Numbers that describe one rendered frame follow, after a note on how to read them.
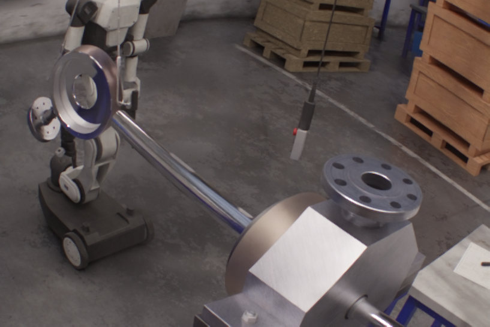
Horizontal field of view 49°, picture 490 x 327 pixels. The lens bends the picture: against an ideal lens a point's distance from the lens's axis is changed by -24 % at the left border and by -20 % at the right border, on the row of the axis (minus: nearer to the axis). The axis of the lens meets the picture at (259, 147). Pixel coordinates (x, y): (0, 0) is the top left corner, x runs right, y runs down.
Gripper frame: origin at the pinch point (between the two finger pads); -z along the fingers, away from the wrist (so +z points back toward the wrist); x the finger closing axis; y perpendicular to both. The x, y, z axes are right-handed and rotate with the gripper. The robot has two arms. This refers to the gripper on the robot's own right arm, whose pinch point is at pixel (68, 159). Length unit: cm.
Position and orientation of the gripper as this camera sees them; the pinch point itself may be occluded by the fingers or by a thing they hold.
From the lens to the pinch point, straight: 299.7
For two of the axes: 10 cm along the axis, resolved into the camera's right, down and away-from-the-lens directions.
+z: 0.7, -9.4, -3.2
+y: 6.0, -2.2, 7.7
